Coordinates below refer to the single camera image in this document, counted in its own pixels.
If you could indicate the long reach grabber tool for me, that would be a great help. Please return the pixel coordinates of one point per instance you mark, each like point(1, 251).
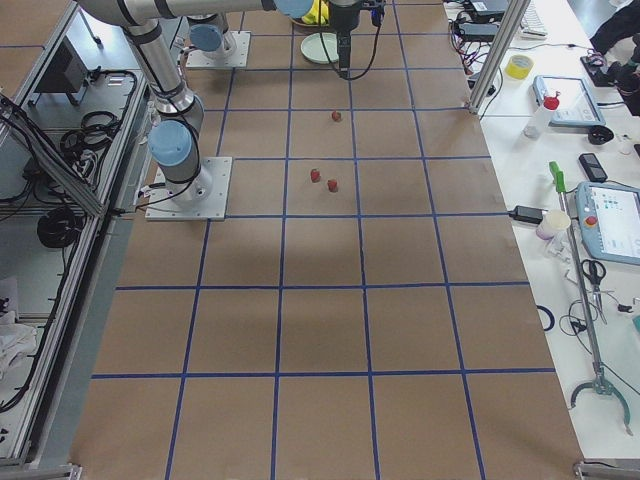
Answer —
point(600, 385)

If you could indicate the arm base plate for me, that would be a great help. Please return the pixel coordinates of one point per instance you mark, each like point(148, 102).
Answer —
point(205, 198)
point(197, 59)

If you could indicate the yellow banana bunch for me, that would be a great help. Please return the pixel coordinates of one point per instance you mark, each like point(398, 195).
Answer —
point(318, 14)

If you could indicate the white crumpled cloth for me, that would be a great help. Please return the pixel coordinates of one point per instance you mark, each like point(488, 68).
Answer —
point(18, 340)

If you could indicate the near teach pendant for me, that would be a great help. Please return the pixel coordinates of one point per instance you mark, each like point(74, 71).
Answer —
point(609, 221)

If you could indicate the black scissors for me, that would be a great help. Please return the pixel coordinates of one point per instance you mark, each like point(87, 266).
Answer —
point(595, 272)

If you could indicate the teach pendant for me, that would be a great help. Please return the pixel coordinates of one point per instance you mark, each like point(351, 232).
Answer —
point(577, 105)
point(609, 221)

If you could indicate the white paper cup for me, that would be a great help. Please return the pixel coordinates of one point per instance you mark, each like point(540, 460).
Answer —
point(553, 223)

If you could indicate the woven wicker basket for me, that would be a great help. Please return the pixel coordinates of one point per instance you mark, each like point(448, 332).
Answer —
point(297, 21)

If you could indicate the aluminium frame post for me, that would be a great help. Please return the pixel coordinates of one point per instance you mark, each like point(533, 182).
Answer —
point(508, 27)

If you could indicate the clear bottle red cap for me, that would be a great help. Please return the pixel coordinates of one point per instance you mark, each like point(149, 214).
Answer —
point(540, 120)

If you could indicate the light green plate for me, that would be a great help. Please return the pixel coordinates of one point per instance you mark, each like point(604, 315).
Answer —
point(320, 48)

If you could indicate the black power brick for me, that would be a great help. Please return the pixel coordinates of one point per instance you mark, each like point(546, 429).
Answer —
point(473, 32)

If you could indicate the black remote device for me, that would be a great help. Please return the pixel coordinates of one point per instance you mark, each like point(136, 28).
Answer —
point(592, 168)

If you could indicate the black small bowl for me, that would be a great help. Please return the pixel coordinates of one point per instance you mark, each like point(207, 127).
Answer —
point(599, 135)

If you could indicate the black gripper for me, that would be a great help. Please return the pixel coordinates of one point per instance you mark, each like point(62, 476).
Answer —
point(343, 20)

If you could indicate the black power adapter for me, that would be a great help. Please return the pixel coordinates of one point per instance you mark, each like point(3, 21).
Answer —
point(526, 214)

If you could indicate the yellow tape roll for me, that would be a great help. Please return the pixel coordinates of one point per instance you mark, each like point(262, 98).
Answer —
point(518, 66)

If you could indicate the far teach pendant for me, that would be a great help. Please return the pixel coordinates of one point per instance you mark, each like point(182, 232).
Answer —
point(577, 105)

